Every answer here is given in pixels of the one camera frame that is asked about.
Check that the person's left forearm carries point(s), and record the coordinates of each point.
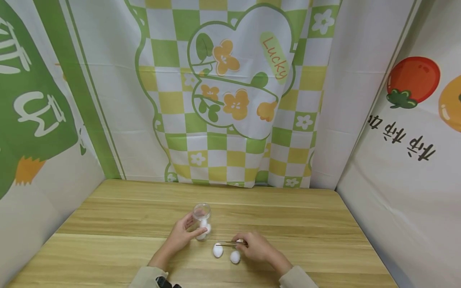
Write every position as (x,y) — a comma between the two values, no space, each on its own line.
(153,268)

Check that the person's right hand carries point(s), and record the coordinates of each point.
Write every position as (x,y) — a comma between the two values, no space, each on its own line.
(260,248)

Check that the person's right forearm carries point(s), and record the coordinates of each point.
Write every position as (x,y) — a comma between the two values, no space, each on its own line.
(291,276)

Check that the clear glass jar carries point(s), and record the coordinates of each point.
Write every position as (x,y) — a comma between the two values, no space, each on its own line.
(202,214)

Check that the person's left hand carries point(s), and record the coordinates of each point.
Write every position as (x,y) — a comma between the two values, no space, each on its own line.
(178,238)

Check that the person's left thumb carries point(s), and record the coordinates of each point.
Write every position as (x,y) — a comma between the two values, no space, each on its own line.
(198,232)

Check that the black wrist band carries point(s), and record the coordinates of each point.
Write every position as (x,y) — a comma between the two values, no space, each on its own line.
(164,282)

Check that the person's right fingers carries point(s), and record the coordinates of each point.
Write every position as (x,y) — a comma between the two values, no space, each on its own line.
(242,246)

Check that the metal tweezers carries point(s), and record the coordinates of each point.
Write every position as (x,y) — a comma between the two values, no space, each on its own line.
(227,243)

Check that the person's left index finger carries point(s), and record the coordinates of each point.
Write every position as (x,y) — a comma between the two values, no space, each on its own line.
(189,218)

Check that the white cotton ball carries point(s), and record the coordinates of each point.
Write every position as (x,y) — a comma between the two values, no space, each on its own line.
(235,256)
(204,222)
(218,250)
(207,229)

